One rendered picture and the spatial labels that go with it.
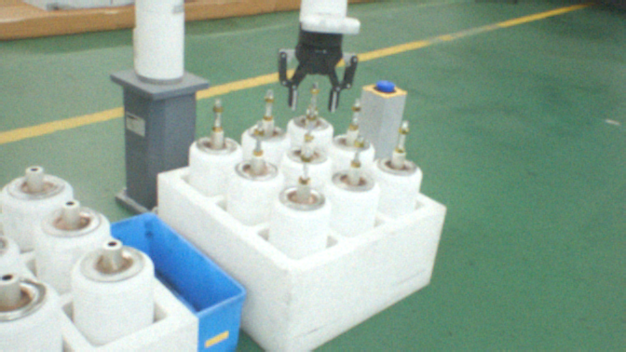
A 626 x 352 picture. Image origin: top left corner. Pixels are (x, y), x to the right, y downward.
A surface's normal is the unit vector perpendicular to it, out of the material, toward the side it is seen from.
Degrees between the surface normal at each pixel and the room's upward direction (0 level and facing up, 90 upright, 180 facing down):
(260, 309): 90
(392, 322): 0
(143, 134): 89
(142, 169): 90
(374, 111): 90
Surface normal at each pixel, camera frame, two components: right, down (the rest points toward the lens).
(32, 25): 0.76, 0.36
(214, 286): -0.72, 0.20
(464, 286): 0.11, -0.89
